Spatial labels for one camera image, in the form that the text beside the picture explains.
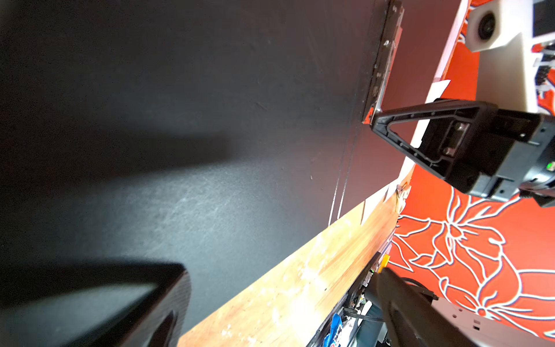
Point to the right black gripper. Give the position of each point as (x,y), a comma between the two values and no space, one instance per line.
(475,147)

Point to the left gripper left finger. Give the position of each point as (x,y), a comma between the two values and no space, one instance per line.
(102,304)

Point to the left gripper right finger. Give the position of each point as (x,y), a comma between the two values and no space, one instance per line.
(413,320)

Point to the blue folder black inside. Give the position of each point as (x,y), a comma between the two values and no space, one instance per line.
(222,135)

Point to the yellow block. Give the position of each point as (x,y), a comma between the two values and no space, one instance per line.
(383,263)

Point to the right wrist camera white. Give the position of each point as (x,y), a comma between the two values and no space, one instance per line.
(504,33)

